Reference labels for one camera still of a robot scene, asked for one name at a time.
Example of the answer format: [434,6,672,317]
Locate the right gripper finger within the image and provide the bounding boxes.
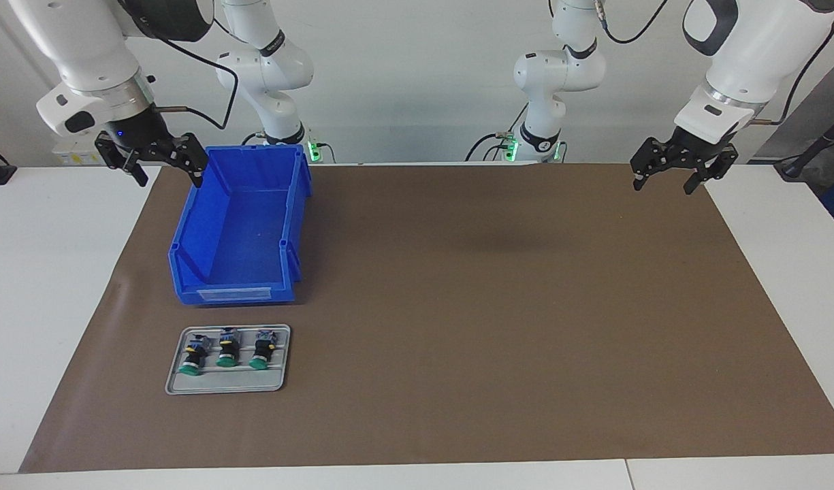
[159,133,210,188]
[95,133,148,188]

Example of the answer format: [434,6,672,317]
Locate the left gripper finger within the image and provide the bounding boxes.
[684,144,739,196]
[630,137,673,191]

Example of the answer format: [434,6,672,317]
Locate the green push button switch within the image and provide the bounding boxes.
[248,329,278,370]
[178,333,210,377]
[216,328,242,368]

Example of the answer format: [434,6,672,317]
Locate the white power strip box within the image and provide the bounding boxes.
[52,140,108,166]

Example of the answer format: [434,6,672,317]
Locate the blue plastic storage bin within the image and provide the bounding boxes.
[168,145,313,305]

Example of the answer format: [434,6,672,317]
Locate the black stand pole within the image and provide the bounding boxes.
[774,109,834,181]

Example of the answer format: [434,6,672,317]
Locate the grey metal tray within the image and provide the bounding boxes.
[165,324,291,395]

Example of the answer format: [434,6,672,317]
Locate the brown table mat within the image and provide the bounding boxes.
[18,162,834,474]

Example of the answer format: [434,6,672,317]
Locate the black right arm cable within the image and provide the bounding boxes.
[148,20,240,130]

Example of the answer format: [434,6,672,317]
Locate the black base cable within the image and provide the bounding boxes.
[464,131,514,163]

